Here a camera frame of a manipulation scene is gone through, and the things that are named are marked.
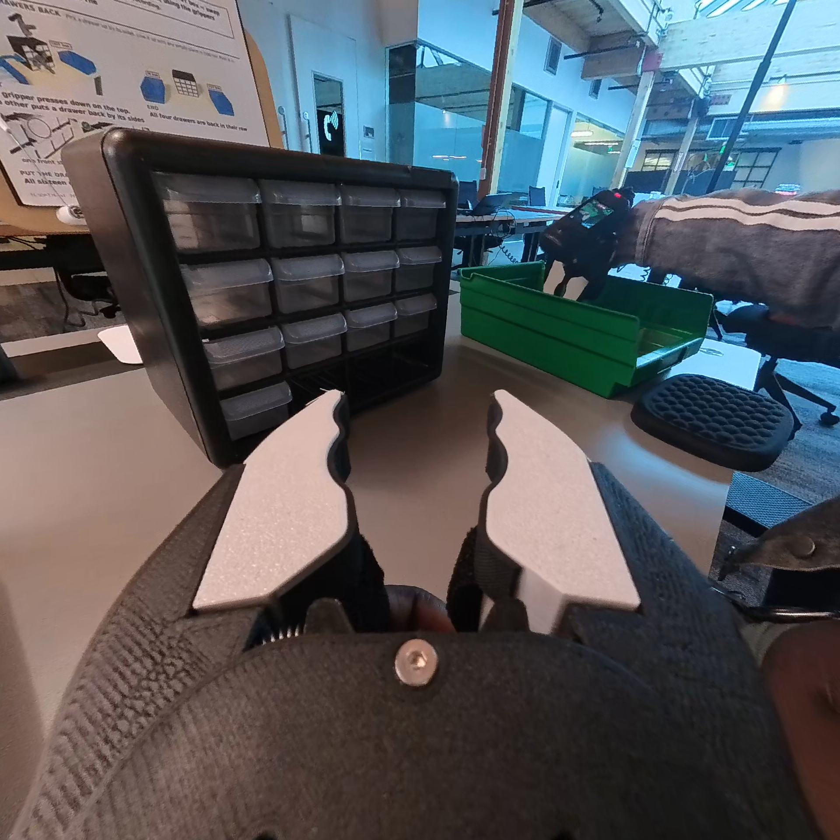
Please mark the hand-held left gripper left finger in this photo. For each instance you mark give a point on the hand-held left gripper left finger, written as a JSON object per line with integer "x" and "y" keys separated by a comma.
{"x": 282, "y": 512}

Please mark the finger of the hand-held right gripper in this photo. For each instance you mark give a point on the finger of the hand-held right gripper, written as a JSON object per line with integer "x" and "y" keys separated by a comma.
{"x": 579, "y": 290}
{"x": 554, "y": 279}

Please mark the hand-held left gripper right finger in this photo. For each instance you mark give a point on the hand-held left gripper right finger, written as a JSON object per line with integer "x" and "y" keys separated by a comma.
{"x": 558, "y": 525}

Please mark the green plastic bin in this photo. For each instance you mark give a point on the green plastic bin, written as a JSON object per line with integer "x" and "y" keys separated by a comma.
{"x": 558, "y": 334}

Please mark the rows of clear cabinet drawers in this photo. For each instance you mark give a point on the rows of clear cabinet drawers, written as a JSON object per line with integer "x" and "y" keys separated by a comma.
{"x": 216, "y": 216}

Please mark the black drawer cabinet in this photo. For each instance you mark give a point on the black drawer cabinet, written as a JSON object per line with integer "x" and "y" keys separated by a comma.
{"x": 111, "y": 216}

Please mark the person's right forearm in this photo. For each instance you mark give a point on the person's right forearm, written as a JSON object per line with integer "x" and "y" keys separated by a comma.
{"x": 735, "y": 243}

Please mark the background office desk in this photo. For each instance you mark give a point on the background office desk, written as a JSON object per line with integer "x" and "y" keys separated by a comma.
{"x": 525, "y": 216}

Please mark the laptop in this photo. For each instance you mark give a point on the laptop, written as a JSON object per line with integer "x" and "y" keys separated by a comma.
{"x": 492, "y": 205}

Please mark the black office chair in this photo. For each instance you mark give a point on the black office chair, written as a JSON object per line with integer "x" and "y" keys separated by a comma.
{"x": 754, "y": 328}

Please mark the black honeycomb wrist pad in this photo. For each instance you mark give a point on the black honeycomb wrist pad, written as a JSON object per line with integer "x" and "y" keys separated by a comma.
{"x": 715, "y": 420}

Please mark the white stand foot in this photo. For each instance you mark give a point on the white stand foot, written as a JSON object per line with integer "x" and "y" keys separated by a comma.
{"x": 121, "y": 344}

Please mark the black stand pole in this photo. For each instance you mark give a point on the black stand pole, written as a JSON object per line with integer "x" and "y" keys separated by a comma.
{"x": 764, "y": 79}

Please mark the dark glass booth door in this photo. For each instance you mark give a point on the dark glass booth door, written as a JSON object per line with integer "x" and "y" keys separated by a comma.
{"x": 328, "y": 118}

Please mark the person's body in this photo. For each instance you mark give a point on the person's body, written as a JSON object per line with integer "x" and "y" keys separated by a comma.
{"x": 807, "y": 722}

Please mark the light wooden poster board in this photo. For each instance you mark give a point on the light wooden poster board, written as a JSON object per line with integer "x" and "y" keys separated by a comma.
{"x": 270, "y": 105}

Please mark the instruction poster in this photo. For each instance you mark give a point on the instruction poster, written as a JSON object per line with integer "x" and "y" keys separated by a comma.
{"x": 164, "y": 65}

